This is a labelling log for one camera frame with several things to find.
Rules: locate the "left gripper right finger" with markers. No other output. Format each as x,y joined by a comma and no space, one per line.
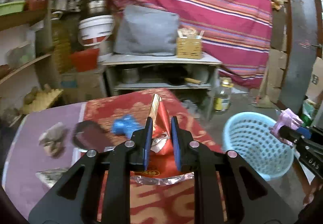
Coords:
226,188

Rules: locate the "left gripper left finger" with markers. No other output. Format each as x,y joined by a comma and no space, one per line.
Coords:
75,197

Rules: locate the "pink snack bag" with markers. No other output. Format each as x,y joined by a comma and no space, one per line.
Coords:
289,119

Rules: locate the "dark red rectangular box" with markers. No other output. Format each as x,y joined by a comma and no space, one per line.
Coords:
89,135

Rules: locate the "red foil snack bag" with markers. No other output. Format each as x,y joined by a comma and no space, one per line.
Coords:
161,170

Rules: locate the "grey paper trash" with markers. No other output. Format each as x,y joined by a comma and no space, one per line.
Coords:
53,140

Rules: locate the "red gold patterned towel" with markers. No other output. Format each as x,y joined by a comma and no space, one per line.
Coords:
152,203

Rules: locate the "light blue plastic basket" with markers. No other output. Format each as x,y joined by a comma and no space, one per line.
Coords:
249,134

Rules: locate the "purple table cloth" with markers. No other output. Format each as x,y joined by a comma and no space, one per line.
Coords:
26,157

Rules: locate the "small oil bottle on floor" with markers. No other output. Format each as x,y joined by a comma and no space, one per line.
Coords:
223,95

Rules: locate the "cardboard box under basin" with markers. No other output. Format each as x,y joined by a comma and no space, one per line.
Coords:
83,86

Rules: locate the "yellow egg carton tray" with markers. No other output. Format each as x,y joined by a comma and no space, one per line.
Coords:
42,101

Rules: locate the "grey low cabinet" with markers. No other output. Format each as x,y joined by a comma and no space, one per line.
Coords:
197,77

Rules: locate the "red plastic basin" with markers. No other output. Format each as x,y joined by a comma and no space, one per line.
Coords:
85,60

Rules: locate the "yellow chopstick holder box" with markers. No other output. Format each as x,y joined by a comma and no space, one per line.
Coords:
189,43

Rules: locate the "large cooking oil jug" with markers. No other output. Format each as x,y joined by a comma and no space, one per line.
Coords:
61,43

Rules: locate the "clear plastic container on shelf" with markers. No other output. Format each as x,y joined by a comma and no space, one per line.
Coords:
20,55

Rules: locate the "striped pink curtain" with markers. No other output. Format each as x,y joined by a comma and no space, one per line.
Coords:
236,32

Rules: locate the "white plastic bucket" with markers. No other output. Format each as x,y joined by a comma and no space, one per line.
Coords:
95,30

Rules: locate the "wooden corner shelf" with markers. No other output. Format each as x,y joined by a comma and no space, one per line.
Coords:
27,19

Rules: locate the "grey cloth covered appliance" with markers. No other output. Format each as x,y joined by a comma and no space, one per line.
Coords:
147,31

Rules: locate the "steel cooking pot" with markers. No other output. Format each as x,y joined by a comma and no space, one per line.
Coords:
98,6

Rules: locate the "red small basket on shelf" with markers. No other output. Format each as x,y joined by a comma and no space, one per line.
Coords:
32,5

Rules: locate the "green plastic tray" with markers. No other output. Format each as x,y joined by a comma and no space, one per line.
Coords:
11,7

